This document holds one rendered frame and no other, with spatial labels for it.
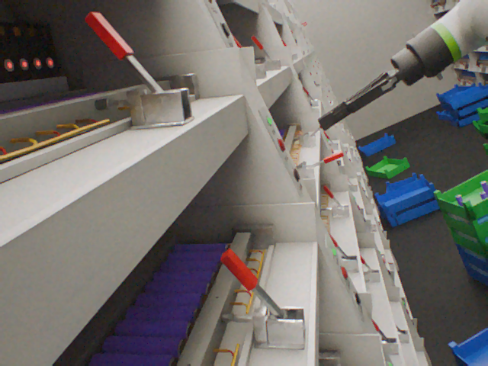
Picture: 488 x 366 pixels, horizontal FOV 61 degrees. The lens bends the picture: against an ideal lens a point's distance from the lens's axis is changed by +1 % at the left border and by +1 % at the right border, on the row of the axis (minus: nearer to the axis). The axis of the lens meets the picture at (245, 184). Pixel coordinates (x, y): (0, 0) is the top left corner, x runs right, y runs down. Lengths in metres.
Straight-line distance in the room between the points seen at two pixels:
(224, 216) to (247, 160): 0.08
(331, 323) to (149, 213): 0.40
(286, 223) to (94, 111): 0.27
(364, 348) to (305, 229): 0.18
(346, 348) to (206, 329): 0.29
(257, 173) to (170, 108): 0.22
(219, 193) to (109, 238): 0.34
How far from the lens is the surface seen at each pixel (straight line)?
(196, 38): 0.48
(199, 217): 0.52
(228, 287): 0.39
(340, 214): 1.05
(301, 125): 1.18
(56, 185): 0.18
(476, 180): 1.91
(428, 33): 0.98
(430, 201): 2.64
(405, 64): 0.97
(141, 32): 0.51
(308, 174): 0.74
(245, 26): 1.18
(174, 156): 0.25
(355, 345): 0.59
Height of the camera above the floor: 1.11
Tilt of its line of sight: 12 degrees down
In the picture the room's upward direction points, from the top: 28 degrees counter-clockwise
